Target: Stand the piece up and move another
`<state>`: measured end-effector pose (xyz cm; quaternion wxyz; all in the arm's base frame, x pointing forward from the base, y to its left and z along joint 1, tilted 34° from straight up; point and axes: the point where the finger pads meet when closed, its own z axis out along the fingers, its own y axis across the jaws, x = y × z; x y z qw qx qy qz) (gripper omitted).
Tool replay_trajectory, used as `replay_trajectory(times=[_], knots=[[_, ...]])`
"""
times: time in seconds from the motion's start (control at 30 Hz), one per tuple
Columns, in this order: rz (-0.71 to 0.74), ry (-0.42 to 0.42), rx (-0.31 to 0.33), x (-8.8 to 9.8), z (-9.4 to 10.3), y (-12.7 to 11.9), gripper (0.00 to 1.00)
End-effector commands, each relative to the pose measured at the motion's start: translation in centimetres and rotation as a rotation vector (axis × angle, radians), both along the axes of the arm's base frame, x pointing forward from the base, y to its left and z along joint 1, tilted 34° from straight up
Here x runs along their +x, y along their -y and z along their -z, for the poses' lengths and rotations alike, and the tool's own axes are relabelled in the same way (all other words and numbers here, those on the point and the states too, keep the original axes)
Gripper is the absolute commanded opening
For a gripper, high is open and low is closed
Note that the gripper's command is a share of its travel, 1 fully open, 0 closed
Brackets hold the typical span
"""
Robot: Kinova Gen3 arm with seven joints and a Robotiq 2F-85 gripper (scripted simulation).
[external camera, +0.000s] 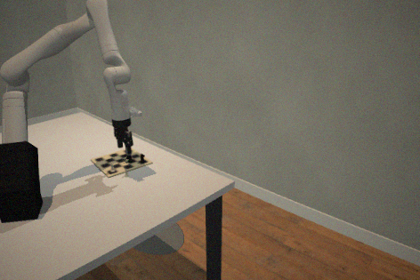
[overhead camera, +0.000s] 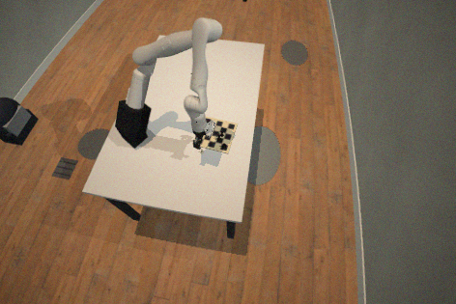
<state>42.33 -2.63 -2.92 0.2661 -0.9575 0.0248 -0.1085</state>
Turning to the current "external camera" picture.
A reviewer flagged chessboard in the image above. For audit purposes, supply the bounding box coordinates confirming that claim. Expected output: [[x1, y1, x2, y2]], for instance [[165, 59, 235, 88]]
[[91, 148, 153, 178]]

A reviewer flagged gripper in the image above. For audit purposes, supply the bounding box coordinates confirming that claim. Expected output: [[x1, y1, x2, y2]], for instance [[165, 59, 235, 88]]
[[112, 117, 133, 156]]

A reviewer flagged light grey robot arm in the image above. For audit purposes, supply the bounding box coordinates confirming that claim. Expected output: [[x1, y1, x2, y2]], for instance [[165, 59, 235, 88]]
[[0, 0, 142, 143]]

